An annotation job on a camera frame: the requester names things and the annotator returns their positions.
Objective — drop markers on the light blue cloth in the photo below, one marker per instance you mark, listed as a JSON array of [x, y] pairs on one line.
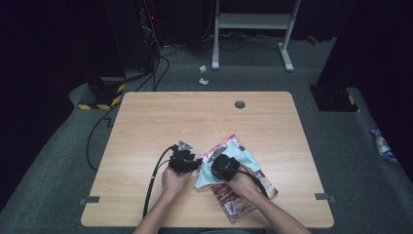
[[203, 177]]

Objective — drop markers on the black base with yellow mark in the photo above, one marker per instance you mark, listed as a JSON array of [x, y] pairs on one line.
[[334, 99]]

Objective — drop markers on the white metal stand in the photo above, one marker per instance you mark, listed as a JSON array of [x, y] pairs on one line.
[[255, 21]]

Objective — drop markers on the grey tape strip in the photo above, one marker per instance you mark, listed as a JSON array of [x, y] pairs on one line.
[[90, 200], [324, 197]]

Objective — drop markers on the small red object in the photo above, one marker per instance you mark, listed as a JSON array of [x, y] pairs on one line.
[[313, 39]]

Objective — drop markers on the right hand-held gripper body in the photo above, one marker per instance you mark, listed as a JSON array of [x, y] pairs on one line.
[[224, 167]]

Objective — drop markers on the large crumpled white paper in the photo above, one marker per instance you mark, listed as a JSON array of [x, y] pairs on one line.
[[203, 81]]

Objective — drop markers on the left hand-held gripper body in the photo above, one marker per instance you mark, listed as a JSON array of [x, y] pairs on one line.
[[181, 161]]

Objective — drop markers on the grey round table grommet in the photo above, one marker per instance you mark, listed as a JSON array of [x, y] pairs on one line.
[[239, 104]]

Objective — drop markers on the blue and white packet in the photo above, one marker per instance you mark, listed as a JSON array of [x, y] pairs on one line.
[[381, 144]]

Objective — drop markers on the small crumpled white paper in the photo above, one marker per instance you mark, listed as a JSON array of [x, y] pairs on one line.
[[202, 68]]

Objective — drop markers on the red cover magazine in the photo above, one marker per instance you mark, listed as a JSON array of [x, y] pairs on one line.
[[240, 204]]

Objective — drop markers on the person's left hand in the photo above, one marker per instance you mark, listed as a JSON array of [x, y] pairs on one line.
[[173, 183]]

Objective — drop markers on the black base with yellow stripes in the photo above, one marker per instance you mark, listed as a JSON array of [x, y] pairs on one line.
[[104, 96]]

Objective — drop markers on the person's right hand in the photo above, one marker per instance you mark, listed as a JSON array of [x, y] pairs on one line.
[[243, 185]]

